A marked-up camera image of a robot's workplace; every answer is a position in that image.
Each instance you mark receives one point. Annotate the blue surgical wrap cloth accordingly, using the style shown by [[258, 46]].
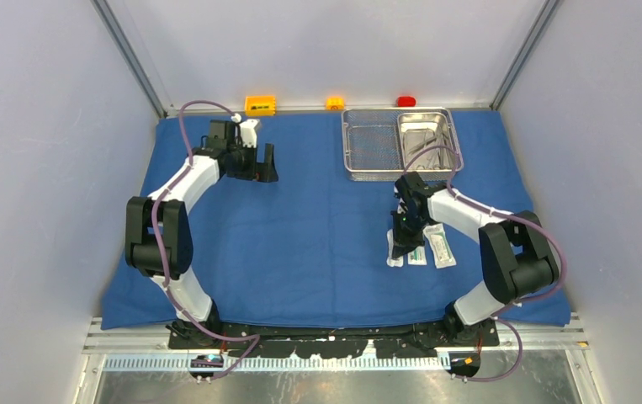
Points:
[[310, 250]]

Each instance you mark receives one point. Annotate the small orange toy block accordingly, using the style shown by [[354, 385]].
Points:
[[334, 103]]

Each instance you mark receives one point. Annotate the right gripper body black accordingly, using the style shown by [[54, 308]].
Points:
[[408, 230]]

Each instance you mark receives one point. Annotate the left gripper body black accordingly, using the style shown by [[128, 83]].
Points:
[[245, 165]]

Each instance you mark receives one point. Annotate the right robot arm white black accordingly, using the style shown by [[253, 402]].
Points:
[[516, 257]]

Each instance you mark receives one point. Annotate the green white sterile packet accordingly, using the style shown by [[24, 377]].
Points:
[[417, 257]]

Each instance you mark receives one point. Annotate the aluminium front rail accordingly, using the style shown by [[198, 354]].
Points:
[[156, 348]]

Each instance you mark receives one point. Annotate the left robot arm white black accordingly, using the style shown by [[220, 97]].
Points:
[[158, 239]]

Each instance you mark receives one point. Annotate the small steel instrument pan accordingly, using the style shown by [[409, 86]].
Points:
[[412, 126]]

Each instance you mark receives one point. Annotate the yellow toy block large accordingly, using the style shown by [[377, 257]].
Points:
[[260, 105]]

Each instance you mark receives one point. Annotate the red toy block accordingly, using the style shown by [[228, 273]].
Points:
[[405, 101]]

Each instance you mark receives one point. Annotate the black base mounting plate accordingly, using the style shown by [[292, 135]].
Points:
[[416, 340]]

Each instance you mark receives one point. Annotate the aluminium frame rail right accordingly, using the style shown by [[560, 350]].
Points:
[[533, 37]]

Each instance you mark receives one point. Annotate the wire mesh steel tray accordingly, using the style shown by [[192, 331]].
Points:
[[371, 147]]

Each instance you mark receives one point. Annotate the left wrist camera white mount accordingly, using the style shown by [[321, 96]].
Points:
[[248, 129]]

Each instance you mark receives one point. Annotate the aluminium frame post left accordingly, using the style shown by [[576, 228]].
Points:
[[120, 24]]

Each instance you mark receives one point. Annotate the white gauze roll packet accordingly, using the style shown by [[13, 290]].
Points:
[[391, 260]]

